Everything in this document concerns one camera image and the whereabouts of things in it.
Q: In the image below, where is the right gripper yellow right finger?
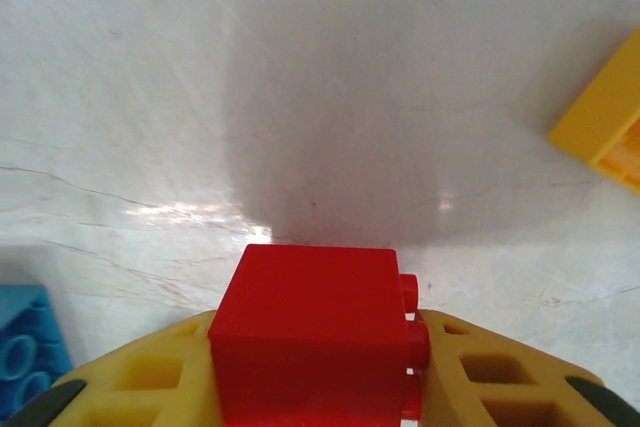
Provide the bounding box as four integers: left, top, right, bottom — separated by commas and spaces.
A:
414, 309, 640, 427

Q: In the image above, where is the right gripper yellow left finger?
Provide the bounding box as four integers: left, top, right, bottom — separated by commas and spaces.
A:
0, 310, 224, 427

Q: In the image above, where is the long blue lego brick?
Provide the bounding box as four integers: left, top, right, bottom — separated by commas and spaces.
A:
0, 285, 75, 411

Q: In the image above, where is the red lego brick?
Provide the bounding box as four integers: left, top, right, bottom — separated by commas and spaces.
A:
207, 244, 432, 427

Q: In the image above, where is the yellow lego brick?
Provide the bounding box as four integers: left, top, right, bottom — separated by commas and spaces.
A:
546, 26, 640, 196

